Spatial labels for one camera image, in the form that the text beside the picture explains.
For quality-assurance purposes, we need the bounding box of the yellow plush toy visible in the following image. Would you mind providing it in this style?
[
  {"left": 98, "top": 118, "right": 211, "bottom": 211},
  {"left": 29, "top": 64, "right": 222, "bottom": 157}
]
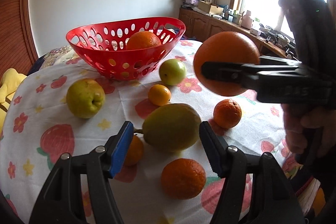
[{"left": 0, "top": 68, "right": 26, "bottom": 130}]

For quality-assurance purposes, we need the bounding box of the cardboard box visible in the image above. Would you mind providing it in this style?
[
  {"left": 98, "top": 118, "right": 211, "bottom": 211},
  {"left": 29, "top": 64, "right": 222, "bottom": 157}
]
[{"left": 198, "top": 1, "right": 223, "bottom": 15}]

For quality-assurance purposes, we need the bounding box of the small green apple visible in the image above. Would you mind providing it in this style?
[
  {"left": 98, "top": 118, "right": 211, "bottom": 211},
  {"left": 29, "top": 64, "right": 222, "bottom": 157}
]
[{"left": 159, "top": 59, "right": 187, "bottom": 86}]

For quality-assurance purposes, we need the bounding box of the floral bed quilt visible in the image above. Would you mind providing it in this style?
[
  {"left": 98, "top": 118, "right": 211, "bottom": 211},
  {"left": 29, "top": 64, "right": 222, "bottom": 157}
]
[{"left": 28, "top": 46, "right": 81, "bottom": 75}]

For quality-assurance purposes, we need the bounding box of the pink bottle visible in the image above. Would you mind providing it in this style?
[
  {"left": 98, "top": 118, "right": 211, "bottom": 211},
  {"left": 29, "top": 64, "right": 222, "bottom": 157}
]
[{"left": 240, "top": 10, "right": 253, "bottom": 30}]

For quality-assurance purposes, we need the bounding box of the large orange front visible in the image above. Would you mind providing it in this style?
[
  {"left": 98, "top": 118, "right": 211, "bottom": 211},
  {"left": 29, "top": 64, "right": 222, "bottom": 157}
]
[{"left": 193, "top": 31, "right": 260, "bottom": 97}]

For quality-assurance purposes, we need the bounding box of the green-yellow mango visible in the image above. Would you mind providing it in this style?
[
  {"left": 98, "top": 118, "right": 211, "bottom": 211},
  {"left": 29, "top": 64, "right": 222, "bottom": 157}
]
[{"left": 134, "top": 103, "right": 201, "bottom": 153}]

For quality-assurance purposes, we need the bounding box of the small mandarin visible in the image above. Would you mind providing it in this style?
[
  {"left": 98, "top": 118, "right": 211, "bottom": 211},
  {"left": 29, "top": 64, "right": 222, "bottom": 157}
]
[
  {"left": 148, "top": 84, "right": 171, "bottom": 106},
  {"left": 161, "top": 158, "right": 206, "bottom": 200},
  {"left": 213, "top": 99, "right": 242, "bottom": 129}
]

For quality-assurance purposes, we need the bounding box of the small mandarin hidden behind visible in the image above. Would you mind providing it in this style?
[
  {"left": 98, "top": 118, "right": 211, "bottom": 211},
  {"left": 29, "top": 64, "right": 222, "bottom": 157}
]
[{"left": 123, "top": 135, "right": 144, "bottom": 166}]

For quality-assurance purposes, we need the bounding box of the large orange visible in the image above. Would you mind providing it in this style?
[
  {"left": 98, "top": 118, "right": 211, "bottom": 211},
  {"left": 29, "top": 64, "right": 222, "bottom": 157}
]
[
  {"left": 193, "top": 31, "right": 260, "bottom": 97},
  {"left": 126, "top": 31, "right": 161, "bottom": 50}
]

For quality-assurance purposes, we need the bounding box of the yellow-green apple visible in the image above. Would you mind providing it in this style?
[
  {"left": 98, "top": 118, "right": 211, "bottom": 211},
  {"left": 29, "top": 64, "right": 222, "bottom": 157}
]
[{"left": 66, "top": 79, "right": 105, "bottom": 119}]

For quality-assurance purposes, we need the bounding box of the person's right hand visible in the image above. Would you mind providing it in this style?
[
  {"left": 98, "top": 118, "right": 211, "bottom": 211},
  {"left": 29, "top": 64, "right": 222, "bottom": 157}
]
[{"left": 281, "top": 104, "right": 335, "bottom": 156}]

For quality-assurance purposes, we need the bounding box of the large orange back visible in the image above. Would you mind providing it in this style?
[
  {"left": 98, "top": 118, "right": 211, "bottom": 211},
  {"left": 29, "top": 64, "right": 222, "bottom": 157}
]
[{"left": 126, "top": 31, "right": 161, "bottom": 50}]

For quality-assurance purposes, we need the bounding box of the white strawberry-print cloth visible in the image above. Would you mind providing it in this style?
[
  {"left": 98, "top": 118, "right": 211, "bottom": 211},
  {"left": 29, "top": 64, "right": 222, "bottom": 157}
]
[{"left": 1, "top": 40, "right": 307, "bottom": 223}]

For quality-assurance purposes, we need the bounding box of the red perforated plastic basket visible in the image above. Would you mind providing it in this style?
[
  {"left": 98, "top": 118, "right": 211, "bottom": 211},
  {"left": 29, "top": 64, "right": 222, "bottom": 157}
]
[{"left": 66, "top": 16, "right": 186, "bottom": 81}]

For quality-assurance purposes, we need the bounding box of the wooden side cabinet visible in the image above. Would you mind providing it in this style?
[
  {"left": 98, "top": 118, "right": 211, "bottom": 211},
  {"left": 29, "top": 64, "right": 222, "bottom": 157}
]
[{"left": 178, "top": 7, "right": 286, "bottom": 58}]

